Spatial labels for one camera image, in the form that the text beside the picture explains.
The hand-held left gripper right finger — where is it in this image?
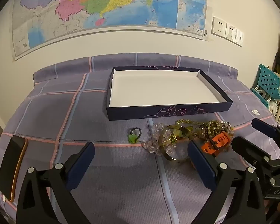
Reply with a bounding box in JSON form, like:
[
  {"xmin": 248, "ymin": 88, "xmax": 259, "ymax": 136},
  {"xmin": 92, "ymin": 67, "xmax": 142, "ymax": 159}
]
[{"xmin": 187, "ymin": 140, "xmax": 265, "ymax": 224}]

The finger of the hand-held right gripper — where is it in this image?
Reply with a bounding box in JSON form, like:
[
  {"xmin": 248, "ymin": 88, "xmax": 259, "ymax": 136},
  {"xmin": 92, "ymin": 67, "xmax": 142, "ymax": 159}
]
[
  {"xmin": 251, "ymin": 118, "xmax": 280, "ymax": 150},
  {"xmin": 231, "ymin": 136, "xmax": 272, "ymax": 168}
]

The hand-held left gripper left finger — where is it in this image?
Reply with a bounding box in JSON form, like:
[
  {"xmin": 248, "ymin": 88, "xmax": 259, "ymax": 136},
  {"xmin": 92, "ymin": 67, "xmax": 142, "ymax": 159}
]
[{"xmin": 16, "ymin": 141, "xmax": 96, "ymax": 224}]

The orange smartwatch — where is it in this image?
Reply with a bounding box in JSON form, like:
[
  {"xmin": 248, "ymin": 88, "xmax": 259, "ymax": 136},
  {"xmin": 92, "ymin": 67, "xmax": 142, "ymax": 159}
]
[{"xmin": 201, "ymin": 131, "xmax": 234, "ymax": 157}]

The yellow bead necklace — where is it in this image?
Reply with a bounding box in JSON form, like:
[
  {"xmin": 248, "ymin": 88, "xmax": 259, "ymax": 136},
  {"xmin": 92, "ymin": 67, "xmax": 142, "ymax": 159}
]
[{"xmin": 176, "ymin": 119, "xmax": 234, "ymax": 143}]

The amber brown bangle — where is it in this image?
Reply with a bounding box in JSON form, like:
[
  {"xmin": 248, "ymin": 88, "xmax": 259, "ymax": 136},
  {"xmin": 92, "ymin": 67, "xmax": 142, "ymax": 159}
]
[{"xmin": 159, "ymin": 125, "xmax": 196, "ymax": 161}]

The green pendant hair tie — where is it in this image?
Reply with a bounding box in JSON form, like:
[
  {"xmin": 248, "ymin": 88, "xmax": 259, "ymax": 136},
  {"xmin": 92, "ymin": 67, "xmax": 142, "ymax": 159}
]
[{"xmin": 127, "ymin": 127, "xmax": 143, "ymax": 143}]

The clear crystal bead bracelet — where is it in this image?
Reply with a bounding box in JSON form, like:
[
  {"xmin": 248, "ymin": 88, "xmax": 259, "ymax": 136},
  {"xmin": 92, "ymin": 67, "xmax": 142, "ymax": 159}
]
[{"xmin": 141, "ymin": 122, "xmax": 178, "ymax": 155}]

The dark blue cardboard box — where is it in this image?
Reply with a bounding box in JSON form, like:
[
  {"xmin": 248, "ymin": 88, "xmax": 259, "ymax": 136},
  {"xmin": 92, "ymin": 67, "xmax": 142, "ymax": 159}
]
[{"xmin": 106, "ymin": 66, "xmax": 234, "ymax": 121}]

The teal plastic stool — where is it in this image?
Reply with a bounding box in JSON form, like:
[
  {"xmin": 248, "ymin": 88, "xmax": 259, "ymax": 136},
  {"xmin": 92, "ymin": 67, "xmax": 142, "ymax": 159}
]
[{"xmin": 251, "ymin": 63, "xmax": 280, "ymax": 109}]

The purple plaid bed sheet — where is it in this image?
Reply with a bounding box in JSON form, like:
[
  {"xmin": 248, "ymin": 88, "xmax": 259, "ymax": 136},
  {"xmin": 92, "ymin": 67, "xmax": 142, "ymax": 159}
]
[{"xmin": 0, "ymin": 52, "xmax": 280, "ymax": 224}]

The black smartphone with orange case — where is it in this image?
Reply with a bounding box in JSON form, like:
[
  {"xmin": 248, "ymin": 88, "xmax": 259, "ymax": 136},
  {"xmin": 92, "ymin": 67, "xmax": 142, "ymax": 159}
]
[{"xmin": 0, "ymin": 135, "xmax": 28, "ymax": 202}]

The white wall switch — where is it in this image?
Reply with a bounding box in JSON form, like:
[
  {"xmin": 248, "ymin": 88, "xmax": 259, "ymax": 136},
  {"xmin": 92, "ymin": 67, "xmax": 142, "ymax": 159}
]
[{"xmin": 234, "ymin": 29, "xmax": 244, "ymax": 47}]

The white wall socket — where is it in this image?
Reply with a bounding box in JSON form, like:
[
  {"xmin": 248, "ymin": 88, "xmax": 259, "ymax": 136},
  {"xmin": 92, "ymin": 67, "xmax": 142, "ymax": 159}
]
[
  {"xmin": 211, "ymin": 16, "xmax": 227, "ymax": 38},
  {"xmin": 225, "ymin": 23, "xmax": 237, "ymax": 43}
]

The colourful wall map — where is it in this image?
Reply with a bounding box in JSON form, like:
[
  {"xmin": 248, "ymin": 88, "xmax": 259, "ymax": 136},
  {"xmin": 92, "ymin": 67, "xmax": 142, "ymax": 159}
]
[{"xmin": 11, "ymin": 0, "xmax": 213, "ymax": 61}]

